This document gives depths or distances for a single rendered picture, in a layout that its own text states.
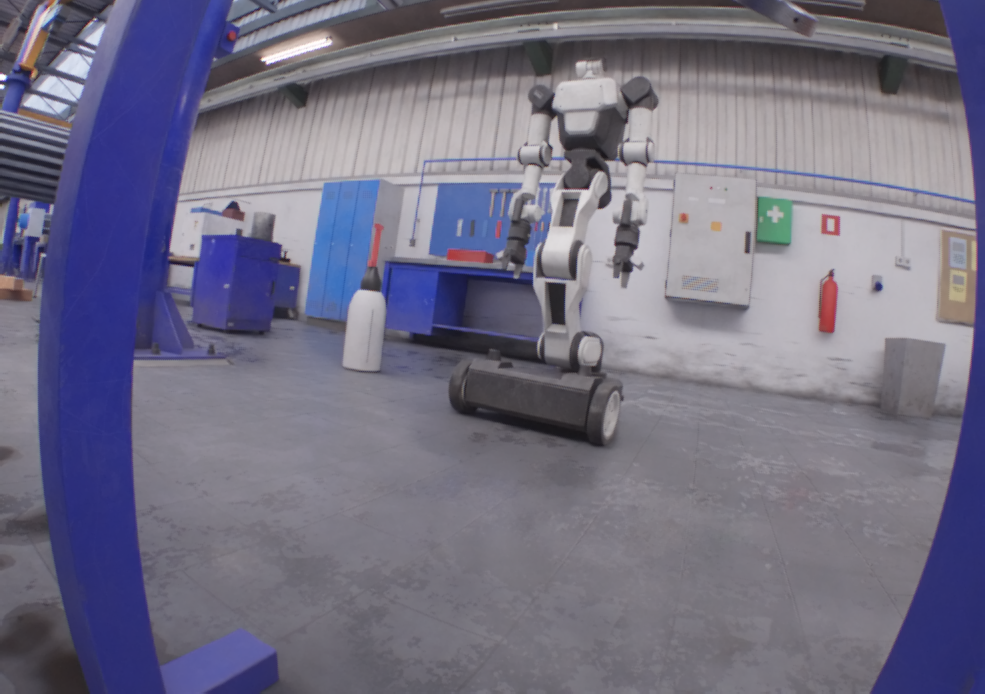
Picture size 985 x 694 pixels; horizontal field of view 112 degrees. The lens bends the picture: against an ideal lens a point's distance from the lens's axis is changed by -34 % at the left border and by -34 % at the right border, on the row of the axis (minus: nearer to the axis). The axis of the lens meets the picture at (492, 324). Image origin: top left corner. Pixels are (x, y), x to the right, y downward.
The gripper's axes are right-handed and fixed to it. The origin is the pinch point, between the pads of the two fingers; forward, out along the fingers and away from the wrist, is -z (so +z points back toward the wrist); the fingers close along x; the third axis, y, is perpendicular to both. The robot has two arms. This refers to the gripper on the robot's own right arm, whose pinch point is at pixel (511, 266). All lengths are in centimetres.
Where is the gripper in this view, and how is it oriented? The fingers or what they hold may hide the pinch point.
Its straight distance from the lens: 195.4
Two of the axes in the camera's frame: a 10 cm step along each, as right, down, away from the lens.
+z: 2.2, -9.6, 1.6
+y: 8.5, 1.1, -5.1
